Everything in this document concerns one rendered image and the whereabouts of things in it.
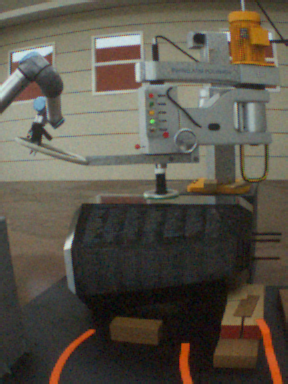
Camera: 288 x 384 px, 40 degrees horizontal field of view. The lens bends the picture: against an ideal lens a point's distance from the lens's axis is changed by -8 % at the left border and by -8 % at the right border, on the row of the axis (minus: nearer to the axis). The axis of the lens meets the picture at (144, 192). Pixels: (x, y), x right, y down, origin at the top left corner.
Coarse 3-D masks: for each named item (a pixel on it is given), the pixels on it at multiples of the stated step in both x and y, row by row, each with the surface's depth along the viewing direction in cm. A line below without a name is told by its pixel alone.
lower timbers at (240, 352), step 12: (264, 288) 281; (240, 336) 216; (216, 348) 206; (228, 348) 205; (240, 348) 203; (252, 348) 201; (216, 360) 200; (228, 360) 198; (240, 360) 196; (252, 360) 194
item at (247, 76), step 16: (144, 64) 237; (160, 64) 236; (176, 64) 238; (192, 64) 240; (208, 64) 242; (224, 64) 245; (240, 64) 246; (144, 80) 240; (160, 80) 245; (176, 80) 243; (192, 80) 245; (208, 80) 245; (224, 80) 246; (240, 80) 248; (256, 80) 249; (272, 80) 251
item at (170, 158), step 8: (88, 160) 242; (96, 160) 243; (104, 160) 244; (112, 160) 245; (120, 160) 246; (128, 160) 247; (136, 160) 248; (144, 160) 249; (152, 160) 250; (160, 160) 251; (168, 160) 252; (176, 160) 253; (184, 160) 254
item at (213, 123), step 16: (224, 96) 249; (240, 96) 251; (256, 96) 253; (192, 112) 246; (208, 112) 248; (224, 112) 251; (192, 128) 248; (208, 128) 250; (224, 128) 252; (192, 144) 250; (208, 144) 253; (224, 144) 255; (240, 144) 258; (256, 144) 260; (192, 160) 253
